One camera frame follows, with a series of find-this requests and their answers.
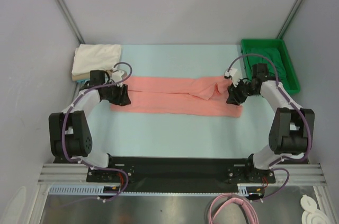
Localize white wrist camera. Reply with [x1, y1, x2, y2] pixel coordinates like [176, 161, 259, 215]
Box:
[224, 68, 242, 87]
[110, 69, 127, 85]

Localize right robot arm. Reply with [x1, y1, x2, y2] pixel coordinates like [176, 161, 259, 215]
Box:
[224, 64, 315, 183]

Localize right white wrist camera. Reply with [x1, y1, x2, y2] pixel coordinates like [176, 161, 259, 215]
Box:
[224, 68, 242, 87]

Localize green t shirt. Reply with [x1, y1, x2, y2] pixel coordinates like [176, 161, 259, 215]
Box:
[247, 48, 287, 82]

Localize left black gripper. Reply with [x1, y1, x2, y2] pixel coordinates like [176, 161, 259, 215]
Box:
[103, 80, 131, 106]

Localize pink cable loop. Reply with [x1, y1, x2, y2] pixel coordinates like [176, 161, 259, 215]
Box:
[207, 194, 259, 224]

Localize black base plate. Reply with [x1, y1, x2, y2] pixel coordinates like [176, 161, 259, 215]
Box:
[52, 156, 309, 193]

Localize pink t shirt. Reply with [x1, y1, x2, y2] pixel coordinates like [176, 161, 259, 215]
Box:
[111, 76, 243, 118]

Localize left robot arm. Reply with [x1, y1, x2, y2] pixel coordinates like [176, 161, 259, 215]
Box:
[48, 69, 131, 182]

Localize green plastic tray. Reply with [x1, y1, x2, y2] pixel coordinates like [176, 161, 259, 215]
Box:
[241, 39, 300, 95]

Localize aluminium frame rail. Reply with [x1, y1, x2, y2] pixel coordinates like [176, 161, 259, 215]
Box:
[38, 164, 327, 186]

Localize tan folded t shirt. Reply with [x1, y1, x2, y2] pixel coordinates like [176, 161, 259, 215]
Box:
[72, 73, 90, 82]

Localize white folded t shirt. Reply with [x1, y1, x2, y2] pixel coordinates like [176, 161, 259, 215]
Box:
[72, 44, 122, 76]

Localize white cable duct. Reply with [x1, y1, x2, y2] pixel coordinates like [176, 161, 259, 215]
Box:
[49, 183, 125, 197]

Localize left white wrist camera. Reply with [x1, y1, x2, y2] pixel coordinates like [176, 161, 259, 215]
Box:
[110, 69, 127, 85]

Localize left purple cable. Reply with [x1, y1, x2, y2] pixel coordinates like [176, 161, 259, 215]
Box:
[60, 61, 133, 203]

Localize white plastic discs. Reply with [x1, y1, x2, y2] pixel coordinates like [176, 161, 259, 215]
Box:
[300, 194, 331, 224]

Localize light blue folded t shirt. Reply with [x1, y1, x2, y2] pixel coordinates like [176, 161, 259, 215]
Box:
[76, 79, 88, 84]

